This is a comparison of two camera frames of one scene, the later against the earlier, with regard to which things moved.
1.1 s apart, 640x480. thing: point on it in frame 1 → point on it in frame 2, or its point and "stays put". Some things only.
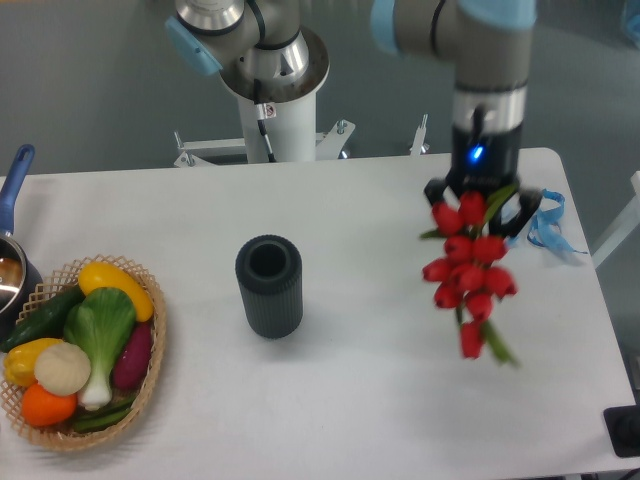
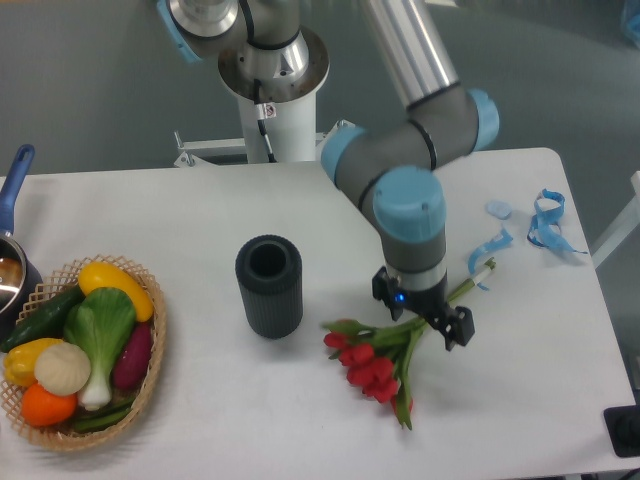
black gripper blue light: x=484 y=162 → x=433 y=303
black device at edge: x=623 y=428 stays put
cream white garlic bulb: x=62 y=368 stays put
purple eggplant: x=133 y=361 stays put
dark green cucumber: x=45 y=320 stays put
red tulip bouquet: x=469 y=278 → x=375 y=357
